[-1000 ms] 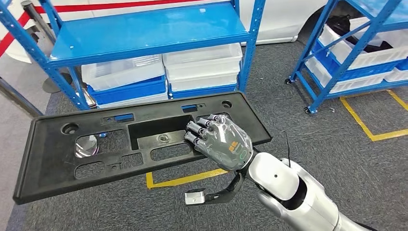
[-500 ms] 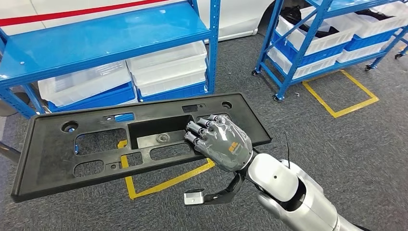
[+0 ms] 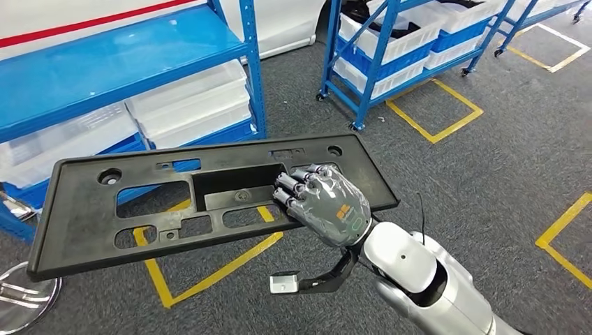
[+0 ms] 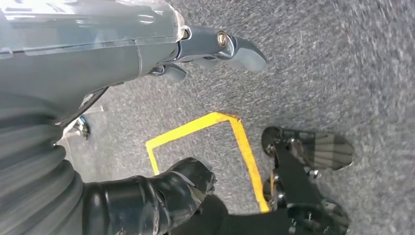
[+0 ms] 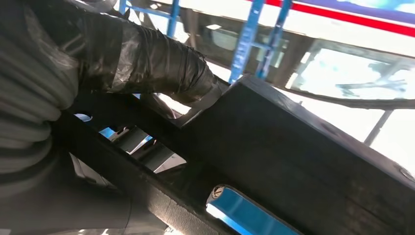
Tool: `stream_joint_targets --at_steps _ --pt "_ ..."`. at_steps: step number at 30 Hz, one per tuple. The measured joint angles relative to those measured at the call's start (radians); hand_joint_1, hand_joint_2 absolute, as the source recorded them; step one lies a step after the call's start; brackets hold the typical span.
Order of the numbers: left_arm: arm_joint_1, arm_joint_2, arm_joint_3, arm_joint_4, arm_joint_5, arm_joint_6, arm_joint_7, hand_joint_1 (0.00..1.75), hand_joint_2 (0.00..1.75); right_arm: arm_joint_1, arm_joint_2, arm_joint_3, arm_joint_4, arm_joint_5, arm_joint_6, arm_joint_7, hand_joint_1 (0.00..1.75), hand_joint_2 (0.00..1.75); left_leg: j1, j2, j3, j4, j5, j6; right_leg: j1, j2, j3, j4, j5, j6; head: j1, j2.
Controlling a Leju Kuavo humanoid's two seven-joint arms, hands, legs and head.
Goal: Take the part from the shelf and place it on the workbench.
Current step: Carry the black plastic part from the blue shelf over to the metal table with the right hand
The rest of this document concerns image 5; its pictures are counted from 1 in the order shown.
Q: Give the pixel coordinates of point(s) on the white car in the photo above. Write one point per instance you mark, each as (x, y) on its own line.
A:
(324, 71)

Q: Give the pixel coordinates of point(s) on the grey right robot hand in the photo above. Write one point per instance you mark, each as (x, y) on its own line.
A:
(146, 61)

